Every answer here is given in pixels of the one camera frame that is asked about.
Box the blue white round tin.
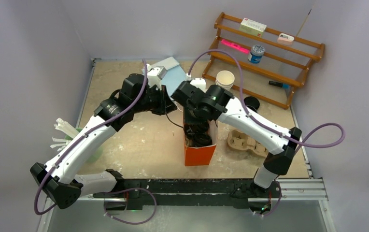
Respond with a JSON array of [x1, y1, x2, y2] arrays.
[[248, 44, 265, 64]]

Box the pink highlighter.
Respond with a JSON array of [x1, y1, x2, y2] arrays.
[[220, 39, 250, 54]]

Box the orange paper bag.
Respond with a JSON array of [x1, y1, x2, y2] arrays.
[[167, 116, 218, 167]]

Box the white green box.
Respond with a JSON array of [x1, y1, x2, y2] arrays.
[[239, 18, 267, 37]]

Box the light blue paper bag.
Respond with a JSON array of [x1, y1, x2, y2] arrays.
[[150, 57, 186, 99]]

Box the wooden shelf rack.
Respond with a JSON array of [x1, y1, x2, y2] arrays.
[[202, 12, 325, 109]]

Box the black blue marker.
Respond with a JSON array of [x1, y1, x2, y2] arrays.
[[268, 81, 289, 89]]

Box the black cup lid front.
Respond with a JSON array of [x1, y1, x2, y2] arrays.
[[192, 133, 213, 147]]

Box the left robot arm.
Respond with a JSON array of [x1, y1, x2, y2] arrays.
[[30, 73, 170, 215]]

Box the purple cable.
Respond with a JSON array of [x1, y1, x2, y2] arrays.
[[187, 50, 346, 218], [33, 58, 158, 225]]

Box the pink white tape dispenser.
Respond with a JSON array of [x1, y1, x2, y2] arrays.
[[277, 33, 295, 46]]

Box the thin wooden stick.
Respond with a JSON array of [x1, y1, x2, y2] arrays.
[[296, 8, 312, 37]]

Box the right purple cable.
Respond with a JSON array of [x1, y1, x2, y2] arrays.
[[187, 50, 346, 218]]

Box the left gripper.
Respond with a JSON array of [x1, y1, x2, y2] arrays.
[[132, 84, 177, 116]]

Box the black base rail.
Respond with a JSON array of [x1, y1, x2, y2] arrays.
[[93, 176, 282, 214]]

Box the black cup lid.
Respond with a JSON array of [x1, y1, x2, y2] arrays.
[[192, 133, 213, 147], [184, 122, 210, 137], [243, 96, 260, 113]]

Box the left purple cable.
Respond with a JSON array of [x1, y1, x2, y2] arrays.
[[33, 58, 158, 225]]

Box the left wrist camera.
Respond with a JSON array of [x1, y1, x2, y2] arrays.
[[146, 64, 168, 90]]

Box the green straw holder cup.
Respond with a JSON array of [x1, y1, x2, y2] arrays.
[[64, 128, 103, 163]]

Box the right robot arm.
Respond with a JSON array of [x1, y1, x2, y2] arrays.
[[171, 81, 302, 197]]

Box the stacked white paper cups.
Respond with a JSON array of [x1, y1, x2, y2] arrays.
[[215, 70, 235, 91]]

